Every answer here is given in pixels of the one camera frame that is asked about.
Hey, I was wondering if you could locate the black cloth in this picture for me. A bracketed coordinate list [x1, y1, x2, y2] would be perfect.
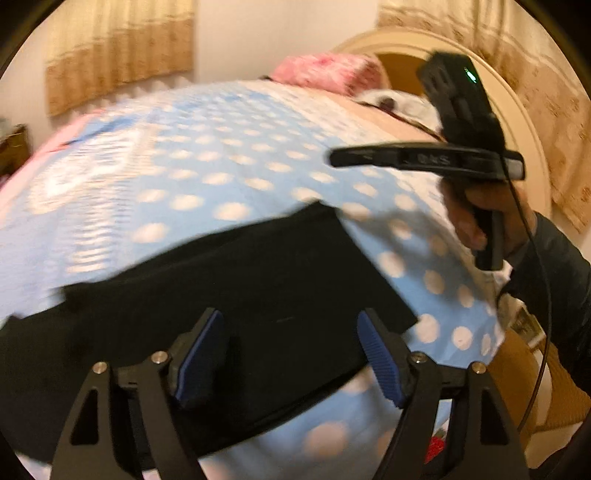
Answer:
[0, 201, 419, 469]

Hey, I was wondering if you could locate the dark sleeved right forearm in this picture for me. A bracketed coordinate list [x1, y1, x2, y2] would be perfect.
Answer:
[505, 214, 590, 392]

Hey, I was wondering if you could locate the person right hand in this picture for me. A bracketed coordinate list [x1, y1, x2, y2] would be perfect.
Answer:
[440, 177, 539, 259]

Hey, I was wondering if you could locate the white black spotted pillow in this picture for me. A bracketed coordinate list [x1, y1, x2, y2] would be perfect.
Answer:
[353, 89, 442, 134]

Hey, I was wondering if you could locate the pink floral pillow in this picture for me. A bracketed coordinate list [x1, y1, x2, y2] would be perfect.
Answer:
[269, 52, 384, 97]

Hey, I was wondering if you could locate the cream wooden headboard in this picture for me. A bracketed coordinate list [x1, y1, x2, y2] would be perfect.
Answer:
[335, 27, 552, 217]

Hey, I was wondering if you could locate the beige right side curtain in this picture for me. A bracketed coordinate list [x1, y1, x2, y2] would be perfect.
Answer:
[377, 0, 590, 232]

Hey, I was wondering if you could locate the pink and blue bedspread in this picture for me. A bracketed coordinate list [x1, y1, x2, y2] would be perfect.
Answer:
[0, 79, 507, 480]

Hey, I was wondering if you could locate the beige patterned window curtain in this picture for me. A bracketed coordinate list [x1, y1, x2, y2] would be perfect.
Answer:
[45, 0, 195, 117]

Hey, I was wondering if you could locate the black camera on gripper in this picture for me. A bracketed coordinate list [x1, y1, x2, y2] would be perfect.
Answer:
[417, 51, 505, 153]

